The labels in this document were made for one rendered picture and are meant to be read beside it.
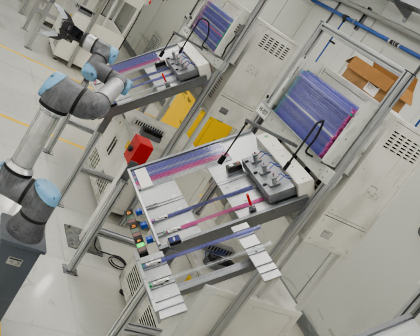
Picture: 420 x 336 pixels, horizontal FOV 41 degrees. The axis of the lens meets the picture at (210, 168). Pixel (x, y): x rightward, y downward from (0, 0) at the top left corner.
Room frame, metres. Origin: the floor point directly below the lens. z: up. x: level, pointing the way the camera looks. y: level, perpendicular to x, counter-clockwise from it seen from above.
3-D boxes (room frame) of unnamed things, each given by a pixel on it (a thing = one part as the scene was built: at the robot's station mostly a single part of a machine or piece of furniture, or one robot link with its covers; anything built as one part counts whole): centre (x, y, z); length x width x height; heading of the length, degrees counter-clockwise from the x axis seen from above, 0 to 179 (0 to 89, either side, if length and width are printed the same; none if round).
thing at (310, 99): (2.74, -0.30, 1.52); 0.51 x 0.13 x 0.27; 33
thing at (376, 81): (2.99, -0.49, 1.82); 0.68 x 0.30 x 0.20; 33
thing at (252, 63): (4.09, 0.40, 0.95); 1.35 x 0.82 x 1.90; 123
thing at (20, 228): (2.01, 0.48, 0.60); 0.15 x 0.15 x 0.10
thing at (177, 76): (3.96, 0.56, 0.66); 1.01 x 0.73 x 1.31; 123
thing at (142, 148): (3.21, 0.41, 0.39); 0.24 x 0.24 x 0.78; 33
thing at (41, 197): (2.01, 0.49, 0.72); 0.13 x 0.12 x 0.14; 98
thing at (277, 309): (2.85, -0.37, 0.31); 0.70 x 0.65 x 0.62; 33
